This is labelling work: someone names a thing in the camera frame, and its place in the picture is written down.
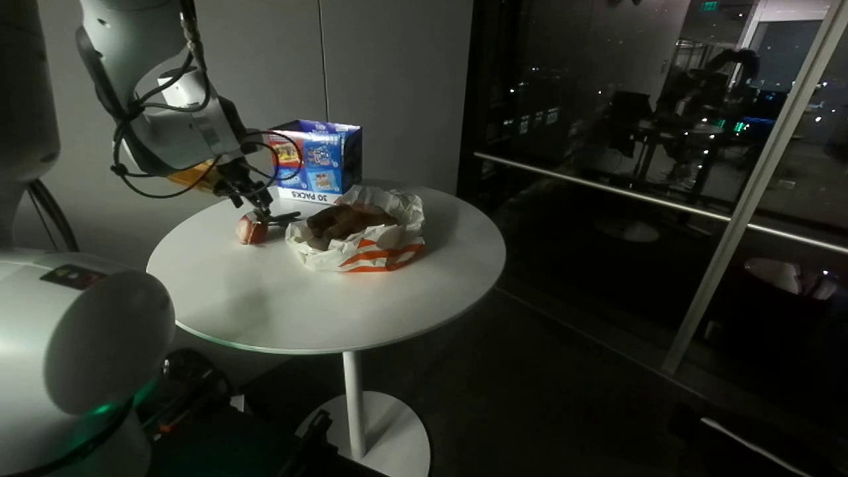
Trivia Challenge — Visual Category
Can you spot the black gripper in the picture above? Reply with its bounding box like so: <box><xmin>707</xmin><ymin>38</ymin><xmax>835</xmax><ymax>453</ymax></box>
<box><xmin>212</xmin><ymin>159</ymin><xmax>301</xmax><ymax>224</ymax></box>

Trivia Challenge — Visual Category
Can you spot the red plush radish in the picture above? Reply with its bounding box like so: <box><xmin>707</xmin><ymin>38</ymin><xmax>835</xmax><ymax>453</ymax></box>
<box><xmin>236</xmin><ymin>216</ymin><xmax>268</xmax><ymax>245</ymax></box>

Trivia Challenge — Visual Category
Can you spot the white orange plastic bag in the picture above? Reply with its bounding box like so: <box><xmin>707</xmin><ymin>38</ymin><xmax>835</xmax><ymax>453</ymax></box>
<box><xmin>283</xmin><ymin>185</ymin><xmax>427</xmax><ymax>273</ymax></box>

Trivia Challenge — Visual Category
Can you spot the brown plush moose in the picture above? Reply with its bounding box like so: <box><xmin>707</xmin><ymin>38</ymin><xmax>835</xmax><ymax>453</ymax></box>
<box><xmin>309</xmin><ymin>205</ymin><xmax>395</xmax><ymax>249</ymax></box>

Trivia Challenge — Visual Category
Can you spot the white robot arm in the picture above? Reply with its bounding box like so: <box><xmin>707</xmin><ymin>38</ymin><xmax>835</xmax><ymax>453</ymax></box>
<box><xmin>0</xmin><ymin>0</ymin><xmax>270</xmax><ymax>477</ymax></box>

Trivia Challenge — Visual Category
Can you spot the blue snack variety box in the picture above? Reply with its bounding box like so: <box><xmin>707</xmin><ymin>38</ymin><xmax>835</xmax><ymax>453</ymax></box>
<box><xmin>265</xmin><ymin>119</ymin><xmax>364</xmax><ymax>205</ymax></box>

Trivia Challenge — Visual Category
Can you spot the round white table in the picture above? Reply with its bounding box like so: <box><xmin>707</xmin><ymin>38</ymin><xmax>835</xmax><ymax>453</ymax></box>
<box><xmin>148</xmin><ymin>189</ymin><xmax>507</xmax><ymax>477</ymax></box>

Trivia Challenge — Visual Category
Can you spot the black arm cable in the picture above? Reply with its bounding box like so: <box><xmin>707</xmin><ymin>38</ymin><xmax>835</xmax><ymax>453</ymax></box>
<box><xmin>24</xmin><ymin>0</ymin><xmax>281</xmax><ymax>256</ymax></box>

